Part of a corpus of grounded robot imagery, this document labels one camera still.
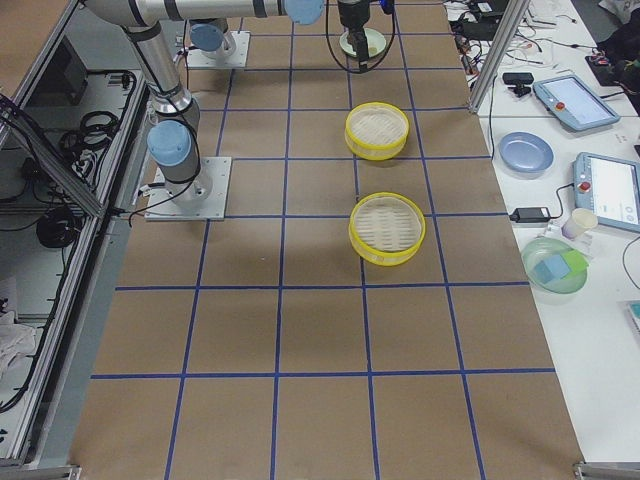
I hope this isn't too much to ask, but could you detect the white crumpled cloth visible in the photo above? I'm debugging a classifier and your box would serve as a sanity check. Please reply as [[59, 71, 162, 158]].
[[1, 311, 36, 374]]

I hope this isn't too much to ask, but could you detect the black power adapter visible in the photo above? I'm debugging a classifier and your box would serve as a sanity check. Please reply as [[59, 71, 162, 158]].
[[509, 207, 552, 224]]

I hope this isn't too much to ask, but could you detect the green sponge block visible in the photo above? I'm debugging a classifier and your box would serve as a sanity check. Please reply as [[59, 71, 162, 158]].
[[560, 249, 589, 277]]

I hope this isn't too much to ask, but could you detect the clear green bowl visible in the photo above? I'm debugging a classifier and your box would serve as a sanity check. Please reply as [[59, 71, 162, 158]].
[[522, 237, 588, 294]]

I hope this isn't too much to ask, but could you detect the teach pendant near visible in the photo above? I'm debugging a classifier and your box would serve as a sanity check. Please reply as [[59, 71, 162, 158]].
[[573, 152, 639, 233]]

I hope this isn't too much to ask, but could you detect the teach pendant far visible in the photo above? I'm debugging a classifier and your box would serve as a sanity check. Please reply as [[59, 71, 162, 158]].
[[532, 74, 620, 131]]

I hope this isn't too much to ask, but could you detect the black webcam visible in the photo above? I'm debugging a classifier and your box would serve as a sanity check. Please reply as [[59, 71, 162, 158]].
[[502, 72, 534, 98]]

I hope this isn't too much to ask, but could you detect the teach pendant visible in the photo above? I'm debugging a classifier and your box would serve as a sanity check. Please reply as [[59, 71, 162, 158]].
[[532, 74, 620, 131], [573, 152, 639, 233]]

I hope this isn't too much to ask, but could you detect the blue plate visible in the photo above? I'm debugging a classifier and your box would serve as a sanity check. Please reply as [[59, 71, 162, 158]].
[[498, 132, 554, 177]]

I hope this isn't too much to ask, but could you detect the blue sponge block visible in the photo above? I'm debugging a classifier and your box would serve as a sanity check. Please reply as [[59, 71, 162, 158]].
[[532, 254, 571, 284]]

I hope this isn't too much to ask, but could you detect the pale green plate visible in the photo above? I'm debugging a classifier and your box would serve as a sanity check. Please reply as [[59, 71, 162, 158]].
[[339, 27, 387, 58]]

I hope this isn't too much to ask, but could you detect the white paper cup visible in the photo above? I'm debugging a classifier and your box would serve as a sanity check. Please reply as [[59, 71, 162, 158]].
[[561, 208, 598, 240]]

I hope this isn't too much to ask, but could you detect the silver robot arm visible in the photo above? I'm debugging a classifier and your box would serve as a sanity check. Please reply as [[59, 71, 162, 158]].
[[85, 0, 370, 73], [123, 23, 201, 204]]

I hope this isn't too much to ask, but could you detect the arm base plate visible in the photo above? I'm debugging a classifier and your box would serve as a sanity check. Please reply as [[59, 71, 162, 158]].
[[144, 157, 232, 221], [187, 30, 250, 70]]

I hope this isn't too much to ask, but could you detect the aluminium frame post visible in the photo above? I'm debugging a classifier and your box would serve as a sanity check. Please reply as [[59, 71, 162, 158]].
[[468, 0, 529, 114]]

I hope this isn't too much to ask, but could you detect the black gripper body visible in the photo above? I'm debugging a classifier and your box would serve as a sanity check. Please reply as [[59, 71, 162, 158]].
[[337, 0, 370, 42]]

